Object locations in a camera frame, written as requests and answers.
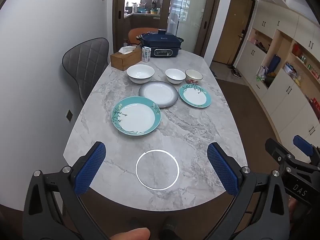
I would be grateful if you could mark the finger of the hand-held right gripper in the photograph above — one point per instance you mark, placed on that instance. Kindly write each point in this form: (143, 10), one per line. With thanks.
(303, 144)
(297, 180)

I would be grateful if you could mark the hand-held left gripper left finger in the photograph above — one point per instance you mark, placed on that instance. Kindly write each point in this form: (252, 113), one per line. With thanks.
(90, 170)

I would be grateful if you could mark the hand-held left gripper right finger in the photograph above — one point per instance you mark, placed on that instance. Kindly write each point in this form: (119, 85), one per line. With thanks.
(222, 170)

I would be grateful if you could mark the large white bowl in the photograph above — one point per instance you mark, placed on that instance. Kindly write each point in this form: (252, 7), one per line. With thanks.
(140, 73)

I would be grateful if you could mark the person's right hand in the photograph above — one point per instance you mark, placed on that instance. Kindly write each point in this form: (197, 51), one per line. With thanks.
(292, 206)

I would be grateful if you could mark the person's left hand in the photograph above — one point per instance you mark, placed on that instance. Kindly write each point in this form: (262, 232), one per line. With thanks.
(131, 234)

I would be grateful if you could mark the large teal floral plate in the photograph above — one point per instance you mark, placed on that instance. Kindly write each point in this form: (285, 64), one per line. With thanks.
(136, 116)

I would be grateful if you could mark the small teal floral plate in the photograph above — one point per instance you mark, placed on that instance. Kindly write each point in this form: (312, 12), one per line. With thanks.
(194, 96)

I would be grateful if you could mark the white shopping bag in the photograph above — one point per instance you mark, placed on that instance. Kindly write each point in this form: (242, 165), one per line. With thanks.
(262, 73)

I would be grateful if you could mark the blue bag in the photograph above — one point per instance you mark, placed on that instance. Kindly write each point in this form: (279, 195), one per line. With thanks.
(274, 64)

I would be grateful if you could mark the red box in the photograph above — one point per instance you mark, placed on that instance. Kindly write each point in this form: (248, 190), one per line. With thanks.
(296, 50)

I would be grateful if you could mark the floral cream bowl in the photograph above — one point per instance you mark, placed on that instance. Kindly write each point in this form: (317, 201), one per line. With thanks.
(193, 77)

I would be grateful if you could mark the pair of shoes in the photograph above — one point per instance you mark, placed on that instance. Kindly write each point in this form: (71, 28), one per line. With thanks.
(236, 72)

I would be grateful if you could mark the grey rimmed plate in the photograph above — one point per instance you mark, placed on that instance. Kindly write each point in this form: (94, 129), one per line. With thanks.
(158, 93)

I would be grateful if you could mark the small white bowl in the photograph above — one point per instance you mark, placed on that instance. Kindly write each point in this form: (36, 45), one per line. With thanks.
(175, 76)

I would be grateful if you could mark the grey quilted chair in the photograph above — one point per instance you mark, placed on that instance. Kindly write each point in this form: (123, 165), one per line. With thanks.
(86, 62)

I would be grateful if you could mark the wooden tissue box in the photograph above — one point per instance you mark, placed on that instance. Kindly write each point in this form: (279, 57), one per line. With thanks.
(125, 59)

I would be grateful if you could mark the white tissue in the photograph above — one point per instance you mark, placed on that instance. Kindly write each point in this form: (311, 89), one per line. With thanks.
(127, 50)

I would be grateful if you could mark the white carton box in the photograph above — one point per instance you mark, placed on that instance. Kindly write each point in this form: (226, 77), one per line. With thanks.
(146, 54)

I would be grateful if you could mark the wooden entrance door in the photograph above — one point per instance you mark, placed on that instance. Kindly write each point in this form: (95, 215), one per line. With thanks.
(232, 27)

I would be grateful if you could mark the dark blue electric cooker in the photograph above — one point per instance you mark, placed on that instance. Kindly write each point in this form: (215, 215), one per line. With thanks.
(161, 45)

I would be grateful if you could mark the orange chair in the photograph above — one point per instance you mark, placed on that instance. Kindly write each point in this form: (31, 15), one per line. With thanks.
(138, 34)

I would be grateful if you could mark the brown sliding glass door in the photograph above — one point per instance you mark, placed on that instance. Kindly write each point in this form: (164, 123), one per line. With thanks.
(117, 12)

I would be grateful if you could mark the white wall cabinet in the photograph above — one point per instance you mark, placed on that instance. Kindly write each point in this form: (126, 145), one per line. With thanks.
(287, 100)

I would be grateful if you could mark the wall socket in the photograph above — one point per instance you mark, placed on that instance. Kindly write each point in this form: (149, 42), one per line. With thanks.
(69, 114)

